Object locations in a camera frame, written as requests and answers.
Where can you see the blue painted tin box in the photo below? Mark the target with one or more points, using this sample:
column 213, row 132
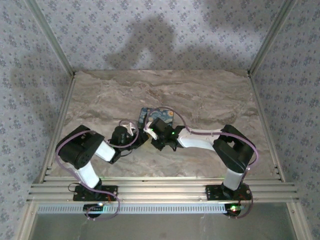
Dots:
column 145, row 115

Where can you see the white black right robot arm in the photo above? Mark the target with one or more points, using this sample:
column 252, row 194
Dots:
column 200, row 138

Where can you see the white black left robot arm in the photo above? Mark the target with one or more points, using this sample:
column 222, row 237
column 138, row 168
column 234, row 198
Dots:
column 77, row 147

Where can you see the aluminium mounting beam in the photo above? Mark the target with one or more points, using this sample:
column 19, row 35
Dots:
column 160, row 190

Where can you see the left controller board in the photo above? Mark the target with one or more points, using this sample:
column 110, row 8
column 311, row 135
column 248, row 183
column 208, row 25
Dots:
column 93, row 207

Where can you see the controller board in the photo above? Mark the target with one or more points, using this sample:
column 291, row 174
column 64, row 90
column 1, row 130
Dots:
column 93, row 207
column 233, row 208

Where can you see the grey metal lower panel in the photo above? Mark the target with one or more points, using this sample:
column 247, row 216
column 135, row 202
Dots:
column 160, row 226

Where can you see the right controller board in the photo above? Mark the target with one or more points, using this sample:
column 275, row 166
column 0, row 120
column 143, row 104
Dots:
column 233, row 208

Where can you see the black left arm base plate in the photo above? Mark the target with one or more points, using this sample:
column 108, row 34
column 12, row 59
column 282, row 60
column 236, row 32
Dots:
column 112, row 192

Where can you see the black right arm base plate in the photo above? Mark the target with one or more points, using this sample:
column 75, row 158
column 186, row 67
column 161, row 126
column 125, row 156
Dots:
column 212, row 192

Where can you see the aluminium table side rail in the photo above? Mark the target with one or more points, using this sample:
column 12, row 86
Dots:
column 267, row 125
column 58, row 112

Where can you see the aluminium frame post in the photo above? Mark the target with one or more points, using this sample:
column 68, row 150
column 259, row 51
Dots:
column 271, row 37
column 50, row 37

